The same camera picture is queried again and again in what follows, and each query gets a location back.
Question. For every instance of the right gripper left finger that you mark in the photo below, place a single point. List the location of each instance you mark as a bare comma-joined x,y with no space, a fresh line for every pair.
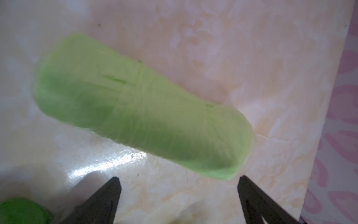
100,208

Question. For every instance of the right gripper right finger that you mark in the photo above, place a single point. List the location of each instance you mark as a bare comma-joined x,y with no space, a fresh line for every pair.
258,207

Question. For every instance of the green roll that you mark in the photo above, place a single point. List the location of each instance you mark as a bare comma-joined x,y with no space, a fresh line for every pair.
84,83

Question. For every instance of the yellow roll with label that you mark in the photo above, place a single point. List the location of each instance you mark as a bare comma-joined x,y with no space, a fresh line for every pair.
23,211

